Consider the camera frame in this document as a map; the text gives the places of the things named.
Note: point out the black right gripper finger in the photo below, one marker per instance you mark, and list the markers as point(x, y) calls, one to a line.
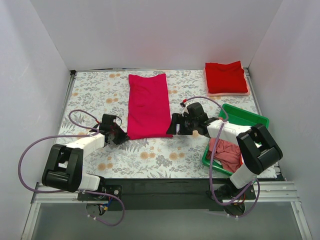
point(185, 129)
point(176, 120)

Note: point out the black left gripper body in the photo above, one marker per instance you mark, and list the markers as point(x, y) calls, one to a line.
point(119, 136)

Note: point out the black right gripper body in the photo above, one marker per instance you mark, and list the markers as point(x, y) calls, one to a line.
point(178, 124)

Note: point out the magenta t-shirt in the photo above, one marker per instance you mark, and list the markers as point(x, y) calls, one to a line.
point(149, 113)

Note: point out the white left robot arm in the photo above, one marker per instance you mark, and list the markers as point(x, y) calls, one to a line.
point(64, 166)

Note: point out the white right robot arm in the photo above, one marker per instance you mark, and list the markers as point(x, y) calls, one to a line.
point(257, 147)

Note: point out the green plastic bin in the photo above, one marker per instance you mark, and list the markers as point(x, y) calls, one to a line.
point(241, 117)

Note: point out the floral patterned tablecloth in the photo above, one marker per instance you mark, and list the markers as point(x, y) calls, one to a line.
point(94, 93)

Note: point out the dusty pink crumpled t-shirt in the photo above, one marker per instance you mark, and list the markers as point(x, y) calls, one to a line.
point(229, 155)

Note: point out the folded red t-shirt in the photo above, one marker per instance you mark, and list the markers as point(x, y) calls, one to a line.
point(226, 77)

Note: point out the folded pink t-shirt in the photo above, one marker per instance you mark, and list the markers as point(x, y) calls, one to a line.
point(225, 94)

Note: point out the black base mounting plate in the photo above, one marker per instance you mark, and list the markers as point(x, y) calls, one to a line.
point(168, 193)

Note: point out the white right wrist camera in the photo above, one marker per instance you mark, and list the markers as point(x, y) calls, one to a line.
point(184, 105)

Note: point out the aluminium frame rail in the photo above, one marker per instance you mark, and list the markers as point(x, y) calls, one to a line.
point(270, 191)

